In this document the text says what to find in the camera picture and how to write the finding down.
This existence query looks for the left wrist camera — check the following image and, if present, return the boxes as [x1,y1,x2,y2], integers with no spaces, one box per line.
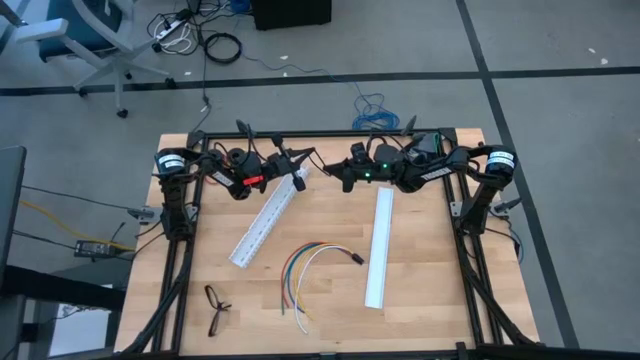
[267,153,291,177]

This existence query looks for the black coiled cable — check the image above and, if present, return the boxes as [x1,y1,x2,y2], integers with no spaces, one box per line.
[203,32,244,65]

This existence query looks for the swivel office chair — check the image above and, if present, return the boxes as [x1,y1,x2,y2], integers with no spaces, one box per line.
[13,0,177,120]

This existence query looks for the black aluminium table frame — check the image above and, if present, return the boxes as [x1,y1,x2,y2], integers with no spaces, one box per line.
[114,117,546,360]

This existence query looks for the white power strip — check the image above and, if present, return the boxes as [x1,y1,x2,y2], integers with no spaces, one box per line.
[154,19,184,41]

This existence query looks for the black spool of yellow wire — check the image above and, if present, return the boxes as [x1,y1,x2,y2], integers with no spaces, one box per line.
[227,147,257,174]

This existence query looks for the white duct cover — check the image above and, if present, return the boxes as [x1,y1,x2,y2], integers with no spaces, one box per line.
[363,186,396,310]

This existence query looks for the blue coiled cable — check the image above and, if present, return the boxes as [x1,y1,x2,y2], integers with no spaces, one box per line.
[242,53,401,132]

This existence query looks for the dark side table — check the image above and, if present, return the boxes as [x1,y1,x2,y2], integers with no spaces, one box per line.
[0,144,127,360]

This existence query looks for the yellow floor cable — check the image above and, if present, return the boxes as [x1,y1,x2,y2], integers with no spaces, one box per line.
[19,198,136,251]

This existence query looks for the black work glove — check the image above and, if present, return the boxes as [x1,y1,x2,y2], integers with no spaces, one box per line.
[399,130,445,161]

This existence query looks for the black box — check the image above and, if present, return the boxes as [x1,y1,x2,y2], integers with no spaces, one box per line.
[249,0,334,32]

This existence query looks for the white slotted cable duct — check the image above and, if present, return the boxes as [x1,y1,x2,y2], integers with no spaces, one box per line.
[228,167,311,270]

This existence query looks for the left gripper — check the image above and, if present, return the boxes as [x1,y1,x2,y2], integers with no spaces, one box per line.
[228,133,318,201]

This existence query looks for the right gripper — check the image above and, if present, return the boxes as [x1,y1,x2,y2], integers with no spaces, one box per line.
[324,141,421,194]

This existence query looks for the dark-framed eyeglasses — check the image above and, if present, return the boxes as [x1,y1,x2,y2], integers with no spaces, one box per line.
[203,283,233,339]

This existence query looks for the thin black floor cable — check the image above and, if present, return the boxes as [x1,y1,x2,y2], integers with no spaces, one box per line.
[189,27,214,134]

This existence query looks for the grey metal mount bracket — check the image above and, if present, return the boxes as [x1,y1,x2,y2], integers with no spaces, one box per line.
[492,197,522,214]
[127,205,164,225]

